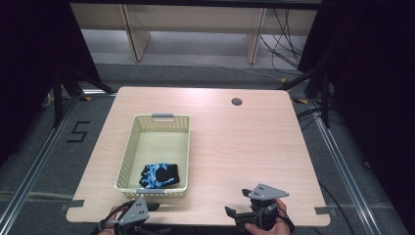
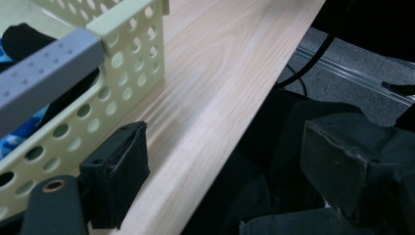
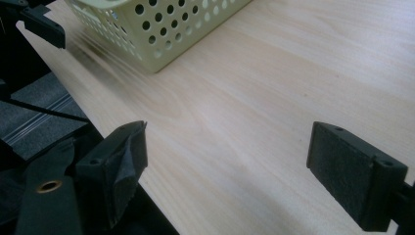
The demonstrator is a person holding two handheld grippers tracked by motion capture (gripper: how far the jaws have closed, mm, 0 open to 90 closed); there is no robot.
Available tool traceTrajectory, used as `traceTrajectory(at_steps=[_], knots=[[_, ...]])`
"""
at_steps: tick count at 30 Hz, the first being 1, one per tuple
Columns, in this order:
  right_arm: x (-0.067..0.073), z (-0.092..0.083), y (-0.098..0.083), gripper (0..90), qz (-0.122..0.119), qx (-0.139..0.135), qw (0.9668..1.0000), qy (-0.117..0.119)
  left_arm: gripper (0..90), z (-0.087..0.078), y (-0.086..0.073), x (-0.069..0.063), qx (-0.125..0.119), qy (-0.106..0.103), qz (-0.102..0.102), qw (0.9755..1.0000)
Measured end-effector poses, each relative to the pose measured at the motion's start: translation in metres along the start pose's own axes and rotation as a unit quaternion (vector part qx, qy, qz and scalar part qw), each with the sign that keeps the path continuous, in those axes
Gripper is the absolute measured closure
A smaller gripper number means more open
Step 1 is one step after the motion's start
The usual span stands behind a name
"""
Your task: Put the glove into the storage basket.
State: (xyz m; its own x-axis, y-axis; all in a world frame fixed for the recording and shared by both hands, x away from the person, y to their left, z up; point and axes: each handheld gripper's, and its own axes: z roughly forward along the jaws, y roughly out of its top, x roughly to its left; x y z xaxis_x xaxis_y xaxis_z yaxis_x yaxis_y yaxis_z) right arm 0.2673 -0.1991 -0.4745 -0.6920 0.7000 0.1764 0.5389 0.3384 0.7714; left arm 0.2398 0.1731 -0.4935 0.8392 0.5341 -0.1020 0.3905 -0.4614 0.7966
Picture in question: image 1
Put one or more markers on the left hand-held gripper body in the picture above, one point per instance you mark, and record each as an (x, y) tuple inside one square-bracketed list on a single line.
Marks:
[(134, 212)]

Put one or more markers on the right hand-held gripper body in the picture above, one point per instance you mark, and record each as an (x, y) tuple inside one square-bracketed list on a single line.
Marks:
[(267, 196)]

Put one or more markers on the blue camouflage fingerless glove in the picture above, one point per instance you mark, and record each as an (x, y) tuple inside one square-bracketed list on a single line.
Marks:
[(160, 174)]

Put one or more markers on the cream perforated plastic basket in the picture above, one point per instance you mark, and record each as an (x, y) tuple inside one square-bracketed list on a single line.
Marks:
[(156, 147)]

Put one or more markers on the person's right hand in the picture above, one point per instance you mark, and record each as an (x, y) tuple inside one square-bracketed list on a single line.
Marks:
[(280, 218)]

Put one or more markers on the person's left hand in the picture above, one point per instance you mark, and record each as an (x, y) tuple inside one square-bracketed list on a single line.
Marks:
[(109, 225)]

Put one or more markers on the grey tape strip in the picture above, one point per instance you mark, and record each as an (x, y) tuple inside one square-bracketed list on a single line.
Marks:
[(322, 210), (76, 203)]

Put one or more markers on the black metal stand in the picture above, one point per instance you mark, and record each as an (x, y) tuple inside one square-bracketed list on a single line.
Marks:
[(318, 91), (65, 94)]

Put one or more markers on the dark curtain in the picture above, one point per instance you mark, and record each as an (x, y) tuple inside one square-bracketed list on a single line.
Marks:
[(29, 65), (375, 98)]

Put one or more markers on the white shelving unit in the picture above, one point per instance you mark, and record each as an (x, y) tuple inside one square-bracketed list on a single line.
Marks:
[(195, 23)]

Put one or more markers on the aluminium floor rail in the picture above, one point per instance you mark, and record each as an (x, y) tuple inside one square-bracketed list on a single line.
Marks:
[(36, 163), (345, 176)]

